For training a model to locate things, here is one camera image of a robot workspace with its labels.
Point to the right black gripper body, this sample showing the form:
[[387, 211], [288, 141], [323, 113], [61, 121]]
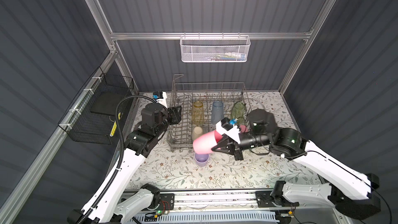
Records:
[[235, 148]]

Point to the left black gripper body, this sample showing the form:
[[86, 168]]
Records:
[[174, 115]]

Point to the pink plastic cup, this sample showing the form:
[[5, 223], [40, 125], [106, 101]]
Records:
[[206, 142], [243, 128]]

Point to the pink plastic cup front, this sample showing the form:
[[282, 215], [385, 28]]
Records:
[[206, 142]]

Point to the yellow glass cup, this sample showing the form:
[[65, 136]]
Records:
[[198, 113]]

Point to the beige plastic cup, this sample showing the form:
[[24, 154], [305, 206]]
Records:
[[197, 132]]

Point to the green glass cup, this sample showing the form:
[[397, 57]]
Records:
[[238, 113]]

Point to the blue translucent cup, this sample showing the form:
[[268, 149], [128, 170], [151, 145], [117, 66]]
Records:
[[217, 112]]

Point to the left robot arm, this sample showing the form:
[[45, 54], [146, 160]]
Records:
[[105, 206]]

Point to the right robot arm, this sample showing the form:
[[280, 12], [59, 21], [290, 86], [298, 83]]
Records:
[[351, 193]]

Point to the purple plastic cup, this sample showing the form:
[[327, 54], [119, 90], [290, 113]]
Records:
[[201, 159]]

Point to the floral table mat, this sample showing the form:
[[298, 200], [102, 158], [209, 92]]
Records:
[[168, 169]]

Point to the black pad in basket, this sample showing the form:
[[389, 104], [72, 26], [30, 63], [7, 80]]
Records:
[[106, 103]]

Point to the tubes in white basket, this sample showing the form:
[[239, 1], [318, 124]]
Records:
[[228, 57]]

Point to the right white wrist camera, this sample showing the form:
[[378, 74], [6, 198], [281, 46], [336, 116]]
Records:
[[229, 128]]

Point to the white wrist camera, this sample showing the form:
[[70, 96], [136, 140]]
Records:
[[160, 97], [229, 128]]

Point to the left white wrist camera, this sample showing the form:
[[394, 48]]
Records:
[[160, 97]]

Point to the grey wire dish rack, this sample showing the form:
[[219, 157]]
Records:
[[185, 93]]

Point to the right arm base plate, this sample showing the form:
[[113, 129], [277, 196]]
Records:
[[273, 199]]

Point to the white mesh wall basket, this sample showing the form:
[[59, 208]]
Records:
[[194, 48]]

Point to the black wire wall basket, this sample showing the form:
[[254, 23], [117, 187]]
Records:
[[92, 120]]

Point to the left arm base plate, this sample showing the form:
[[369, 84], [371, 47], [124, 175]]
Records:
[[164, 203]]

